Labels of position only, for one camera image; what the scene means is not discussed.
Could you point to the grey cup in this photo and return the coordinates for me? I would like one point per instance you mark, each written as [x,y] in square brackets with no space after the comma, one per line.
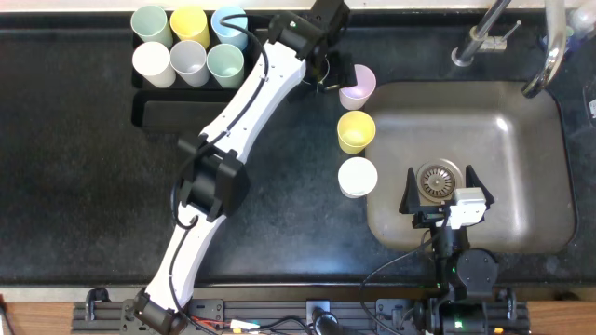
[188,60]

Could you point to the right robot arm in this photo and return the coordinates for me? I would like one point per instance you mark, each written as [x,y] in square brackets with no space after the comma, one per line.
[477,272]

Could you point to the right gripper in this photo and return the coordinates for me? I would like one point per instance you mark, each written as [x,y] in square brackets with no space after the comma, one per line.
[426,218]

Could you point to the blue soap bottle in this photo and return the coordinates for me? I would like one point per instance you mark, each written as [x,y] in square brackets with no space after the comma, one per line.
[584,21]

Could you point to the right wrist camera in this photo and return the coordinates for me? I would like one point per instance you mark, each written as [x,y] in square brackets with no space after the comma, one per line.
[465,207]

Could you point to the steel sink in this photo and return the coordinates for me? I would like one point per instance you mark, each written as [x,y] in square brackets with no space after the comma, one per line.
[512,163]

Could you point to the blue cup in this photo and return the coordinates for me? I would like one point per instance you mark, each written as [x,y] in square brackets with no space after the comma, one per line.
[230,32]

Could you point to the steel tap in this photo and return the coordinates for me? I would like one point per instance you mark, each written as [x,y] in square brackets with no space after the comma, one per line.
[479,35]

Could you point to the mounting rail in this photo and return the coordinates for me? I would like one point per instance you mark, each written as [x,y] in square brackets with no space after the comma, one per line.
[279,312]

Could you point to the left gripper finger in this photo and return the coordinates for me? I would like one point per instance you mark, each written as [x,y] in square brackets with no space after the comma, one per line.
[347,70]

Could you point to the pink cup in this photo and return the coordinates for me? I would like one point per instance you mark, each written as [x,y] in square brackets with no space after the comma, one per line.
[363,88]

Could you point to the white cup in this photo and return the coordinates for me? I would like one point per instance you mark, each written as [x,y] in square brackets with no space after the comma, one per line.
[151,60]
[357,177]

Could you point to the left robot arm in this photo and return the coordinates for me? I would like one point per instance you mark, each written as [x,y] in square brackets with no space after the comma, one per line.
[274,79]

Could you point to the black tray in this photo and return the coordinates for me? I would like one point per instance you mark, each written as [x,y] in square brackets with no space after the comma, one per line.
[177,114]
[136,83]

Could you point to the green cup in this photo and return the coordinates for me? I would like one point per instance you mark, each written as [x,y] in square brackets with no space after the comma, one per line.
[226,62]
[149,23]

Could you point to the yellow cup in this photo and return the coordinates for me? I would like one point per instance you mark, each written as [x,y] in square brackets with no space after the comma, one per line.
[188,23]
[356,130]

